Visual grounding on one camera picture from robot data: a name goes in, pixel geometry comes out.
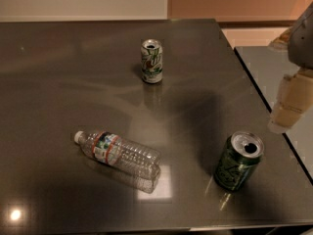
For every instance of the white 7up soda can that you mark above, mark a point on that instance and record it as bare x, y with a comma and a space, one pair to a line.
152, 63

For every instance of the clear plastic water bottle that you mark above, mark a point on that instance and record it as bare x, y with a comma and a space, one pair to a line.
128, 156

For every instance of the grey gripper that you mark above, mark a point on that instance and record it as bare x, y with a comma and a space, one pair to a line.
302, 41

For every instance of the green soda can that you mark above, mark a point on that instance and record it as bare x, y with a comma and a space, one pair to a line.
241, 155

